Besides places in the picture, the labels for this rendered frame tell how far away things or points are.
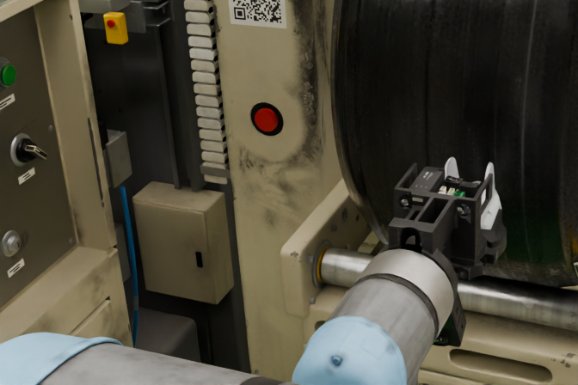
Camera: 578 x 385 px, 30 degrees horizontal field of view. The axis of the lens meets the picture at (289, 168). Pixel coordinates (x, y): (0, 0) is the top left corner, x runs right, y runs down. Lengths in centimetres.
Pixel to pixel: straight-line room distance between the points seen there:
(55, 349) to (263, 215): 95
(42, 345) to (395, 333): 34
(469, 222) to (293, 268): 43
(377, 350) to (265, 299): 75
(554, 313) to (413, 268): 44
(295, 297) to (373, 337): 56
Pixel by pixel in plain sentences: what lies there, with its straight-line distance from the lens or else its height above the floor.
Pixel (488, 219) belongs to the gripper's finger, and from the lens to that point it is 98.
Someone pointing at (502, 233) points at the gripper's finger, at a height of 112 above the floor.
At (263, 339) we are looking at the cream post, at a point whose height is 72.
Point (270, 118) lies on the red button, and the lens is 133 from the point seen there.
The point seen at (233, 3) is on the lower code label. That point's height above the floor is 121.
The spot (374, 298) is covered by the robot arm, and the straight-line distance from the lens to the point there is 79.
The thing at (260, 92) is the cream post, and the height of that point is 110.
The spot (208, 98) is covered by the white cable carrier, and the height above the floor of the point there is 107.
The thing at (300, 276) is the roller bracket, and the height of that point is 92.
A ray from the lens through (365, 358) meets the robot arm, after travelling 74.
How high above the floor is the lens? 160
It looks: 27 degrees down
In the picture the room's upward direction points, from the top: 4 degrees counter-clockwise
